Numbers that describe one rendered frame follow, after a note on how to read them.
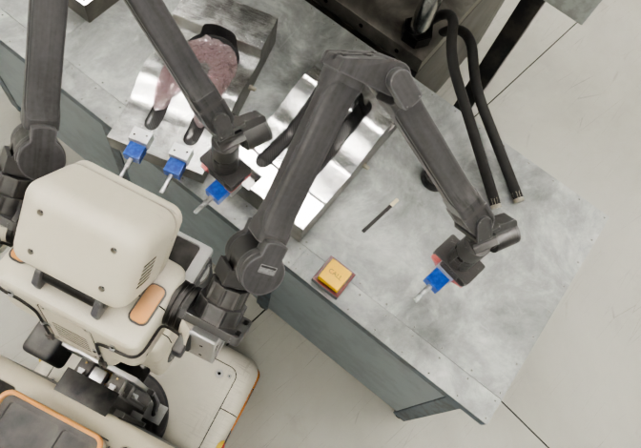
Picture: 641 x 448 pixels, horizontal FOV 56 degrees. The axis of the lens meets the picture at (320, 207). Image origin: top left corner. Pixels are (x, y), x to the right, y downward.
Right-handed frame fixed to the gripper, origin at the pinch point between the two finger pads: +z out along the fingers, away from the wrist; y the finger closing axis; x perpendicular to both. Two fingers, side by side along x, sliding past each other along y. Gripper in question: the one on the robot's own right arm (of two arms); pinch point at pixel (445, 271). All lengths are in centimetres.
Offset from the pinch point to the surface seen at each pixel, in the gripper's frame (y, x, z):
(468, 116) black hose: 25.8, -40.5, 5.8
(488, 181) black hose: 9.2, -32.9, 10.1
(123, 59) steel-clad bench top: 102, 19, 14
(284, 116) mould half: 57, 0, 6
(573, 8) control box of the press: 26, -72, -16
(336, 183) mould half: 34.3, 2.1, 6.0
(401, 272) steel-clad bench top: 7.4, 2.4, 14.4
